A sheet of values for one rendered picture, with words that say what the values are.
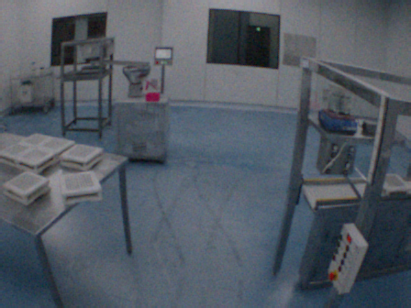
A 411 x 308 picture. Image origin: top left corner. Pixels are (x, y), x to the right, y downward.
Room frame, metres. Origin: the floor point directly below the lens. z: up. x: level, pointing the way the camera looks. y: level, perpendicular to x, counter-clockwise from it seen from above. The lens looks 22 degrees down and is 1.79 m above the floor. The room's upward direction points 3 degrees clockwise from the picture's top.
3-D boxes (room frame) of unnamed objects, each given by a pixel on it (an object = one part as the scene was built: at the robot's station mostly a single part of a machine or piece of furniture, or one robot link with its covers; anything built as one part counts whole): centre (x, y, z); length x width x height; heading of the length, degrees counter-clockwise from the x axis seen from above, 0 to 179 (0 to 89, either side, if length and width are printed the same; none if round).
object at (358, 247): (1.04, -0.60, 0.94); 0.17 x 0.06 x 0.26; 5
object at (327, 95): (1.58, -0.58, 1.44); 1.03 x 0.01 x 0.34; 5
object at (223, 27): (6.88, -0.62, 1.43); 1.38 x 0.01 x 1.16; 90
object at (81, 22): (6.86, 2.75, 1.43); 1.32 x 0.01 x 1.11; 90
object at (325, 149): (1.79, -0.74, 1.11); 0.22 x 0.11 x 0.20; 95
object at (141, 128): (4.31, 0.78, 0.38); 0.63 x 0.57 x 0.76; 90
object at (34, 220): (1.97, 1.39, 0.80); 1.50 x 1.10 x 0.04; 74
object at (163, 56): (4.46, 0.57, 1.07); 0.23 x 0.10 x 0.62; 90
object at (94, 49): (4.84, 1.55, 0.75); 1.43 x 1.06 x 1.50; 90
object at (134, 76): (4.37, 0.83, 0.95); 0.49 x 0.36 x 0.37; 90
